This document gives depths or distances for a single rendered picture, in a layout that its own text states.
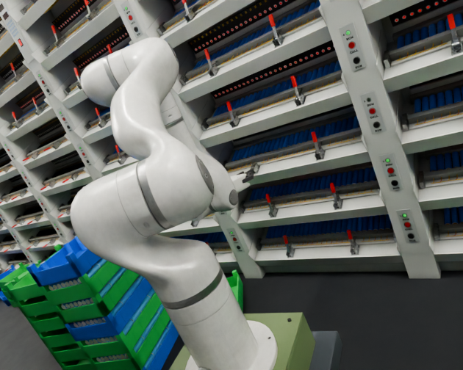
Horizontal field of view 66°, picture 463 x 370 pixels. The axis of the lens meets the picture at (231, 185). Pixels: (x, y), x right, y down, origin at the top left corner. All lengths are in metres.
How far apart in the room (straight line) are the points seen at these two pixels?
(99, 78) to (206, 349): 0.60
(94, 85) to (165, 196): 0.41
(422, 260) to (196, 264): 0.90
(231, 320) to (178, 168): 0.29
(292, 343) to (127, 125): 0.50
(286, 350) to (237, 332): 0.11
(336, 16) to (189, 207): 0.73
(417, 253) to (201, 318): 0.87
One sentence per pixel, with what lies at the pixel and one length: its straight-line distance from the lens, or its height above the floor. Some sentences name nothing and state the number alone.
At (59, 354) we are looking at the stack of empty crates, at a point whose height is 0.12.
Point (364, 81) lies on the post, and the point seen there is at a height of 0.69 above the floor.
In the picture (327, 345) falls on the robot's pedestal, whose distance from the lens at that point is 0.84.
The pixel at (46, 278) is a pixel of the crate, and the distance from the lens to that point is 1.35.
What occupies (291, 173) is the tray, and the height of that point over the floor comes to 0.46.
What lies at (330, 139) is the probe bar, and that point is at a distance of 1.26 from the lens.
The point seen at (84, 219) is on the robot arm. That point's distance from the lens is 0.59.
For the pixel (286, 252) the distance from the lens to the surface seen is 1.51.
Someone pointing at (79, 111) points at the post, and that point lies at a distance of 1.99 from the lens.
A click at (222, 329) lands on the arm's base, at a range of 0.66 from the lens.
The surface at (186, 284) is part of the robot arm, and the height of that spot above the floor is 0.58.
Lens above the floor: 0.85
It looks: 16 degrees down
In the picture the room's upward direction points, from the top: 24 degrees counter-clockwise
